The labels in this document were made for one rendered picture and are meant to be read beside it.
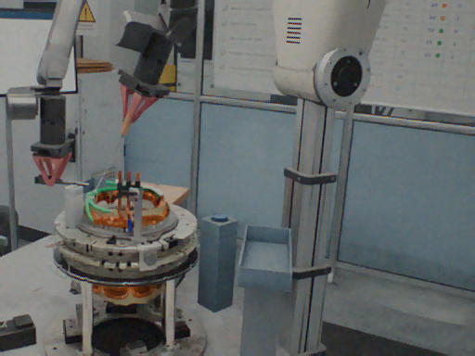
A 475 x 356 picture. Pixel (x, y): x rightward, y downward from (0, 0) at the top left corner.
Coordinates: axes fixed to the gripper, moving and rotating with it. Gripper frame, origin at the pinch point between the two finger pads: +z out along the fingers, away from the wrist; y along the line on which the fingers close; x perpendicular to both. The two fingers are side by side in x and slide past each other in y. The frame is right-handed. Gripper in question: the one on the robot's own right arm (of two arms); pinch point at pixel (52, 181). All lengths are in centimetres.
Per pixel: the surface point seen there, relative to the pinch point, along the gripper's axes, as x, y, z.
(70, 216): 7.4, 8.1, 4.9
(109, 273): 18.5, 14.4, 13.6
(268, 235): 50, -12, 12
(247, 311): 47, 5, 23
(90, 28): -86, -269, -28
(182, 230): 31.2, 3.0, 6.9
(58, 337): 3.7, 5.6, 37.0
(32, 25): -46, -90, -32
